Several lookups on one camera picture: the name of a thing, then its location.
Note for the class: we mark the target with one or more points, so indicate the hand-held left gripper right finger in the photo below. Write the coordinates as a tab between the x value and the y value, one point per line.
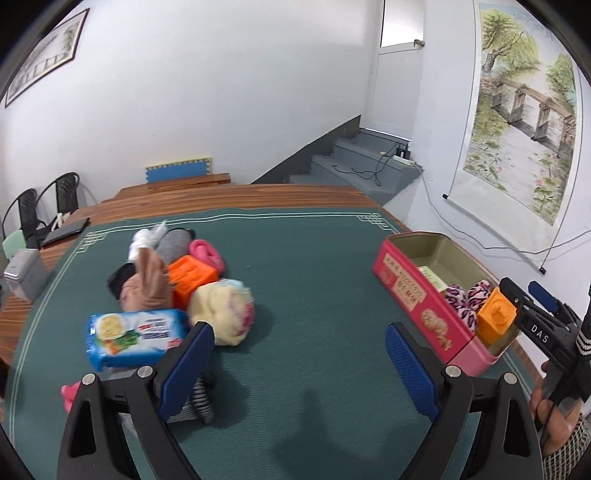
411	364

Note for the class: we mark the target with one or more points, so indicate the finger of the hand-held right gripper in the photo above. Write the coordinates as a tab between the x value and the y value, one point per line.
542	295
510	290

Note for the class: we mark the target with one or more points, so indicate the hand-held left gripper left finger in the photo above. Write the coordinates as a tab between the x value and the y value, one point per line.
187	364

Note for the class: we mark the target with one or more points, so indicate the striped sock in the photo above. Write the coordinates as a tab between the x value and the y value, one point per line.
203	401

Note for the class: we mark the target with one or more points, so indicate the pink tin box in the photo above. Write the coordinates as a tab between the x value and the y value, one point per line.
429	318

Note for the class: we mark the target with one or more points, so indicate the blue biscuit packet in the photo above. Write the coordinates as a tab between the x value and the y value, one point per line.
134	337

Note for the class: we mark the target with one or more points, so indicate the yellow plush ball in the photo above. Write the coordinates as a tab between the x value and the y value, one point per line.
221	311

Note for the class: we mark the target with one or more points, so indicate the orange toy cube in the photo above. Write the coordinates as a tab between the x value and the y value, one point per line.
191	279

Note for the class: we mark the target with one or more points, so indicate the brown cloth glove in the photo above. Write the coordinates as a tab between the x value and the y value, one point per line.
147	281

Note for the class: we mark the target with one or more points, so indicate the black sock with white trim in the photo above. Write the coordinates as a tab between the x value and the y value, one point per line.
119	279

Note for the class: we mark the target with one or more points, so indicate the person's right forearm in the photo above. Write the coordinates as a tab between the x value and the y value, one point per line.
572	457

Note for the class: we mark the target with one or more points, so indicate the person's right hand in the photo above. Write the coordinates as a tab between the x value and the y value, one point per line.
561	427

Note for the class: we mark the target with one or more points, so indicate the pink leopard plush sock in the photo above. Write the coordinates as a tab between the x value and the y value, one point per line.
461	307
482	293

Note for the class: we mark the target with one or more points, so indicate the orange plastic block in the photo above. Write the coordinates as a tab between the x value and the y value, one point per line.
496	316

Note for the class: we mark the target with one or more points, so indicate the green white packet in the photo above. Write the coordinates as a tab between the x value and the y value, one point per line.
431	278

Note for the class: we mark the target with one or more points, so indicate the grey knitted sock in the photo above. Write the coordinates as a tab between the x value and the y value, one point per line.
173	247

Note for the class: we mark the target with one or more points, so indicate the small pink item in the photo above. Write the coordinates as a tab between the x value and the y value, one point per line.
69	397

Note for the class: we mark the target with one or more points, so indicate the white plastic bag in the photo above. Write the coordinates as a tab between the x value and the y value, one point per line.
145	240

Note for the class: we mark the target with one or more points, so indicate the green table mat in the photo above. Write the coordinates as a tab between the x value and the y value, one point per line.
300	277

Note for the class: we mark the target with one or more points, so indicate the hanging scroll painting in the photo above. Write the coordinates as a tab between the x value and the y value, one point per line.
521	138

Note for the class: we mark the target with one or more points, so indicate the white power strip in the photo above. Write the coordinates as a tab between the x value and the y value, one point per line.
404	160

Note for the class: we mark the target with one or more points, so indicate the black power adapter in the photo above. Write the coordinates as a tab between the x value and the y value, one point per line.
403	150

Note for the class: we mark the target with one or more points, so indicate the black laptop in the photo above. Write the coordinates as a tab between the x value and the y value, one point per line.
64	232

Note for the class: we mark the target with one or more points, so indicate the wooden bench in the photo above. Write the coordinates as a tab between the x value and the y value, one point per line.
184	183

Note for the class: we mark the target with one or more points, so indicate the grey metal tin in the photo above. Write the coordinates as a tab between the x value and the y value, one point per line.
25	277

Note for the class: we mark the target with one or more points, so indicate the blue foam mat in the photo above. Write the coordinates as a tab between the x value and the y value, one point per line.
178	171

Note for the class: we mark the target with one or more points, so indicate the pale green chair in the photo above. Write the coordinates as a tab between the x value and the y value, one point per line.
14	247

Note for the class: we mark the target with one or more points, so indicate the grey staircase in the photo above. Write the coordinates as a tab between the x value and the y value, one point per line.
341	164

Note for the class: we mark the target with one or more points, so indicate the black metal chair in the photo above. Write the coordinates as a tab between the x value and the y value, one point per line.
62	194
25	210

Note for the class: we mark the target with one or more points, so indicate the window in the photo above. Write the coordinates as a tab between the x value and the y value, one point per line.
401	23

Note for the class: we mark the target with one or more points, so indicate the framed landscape painting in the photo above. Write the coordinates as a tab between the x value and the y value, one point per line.
46	57

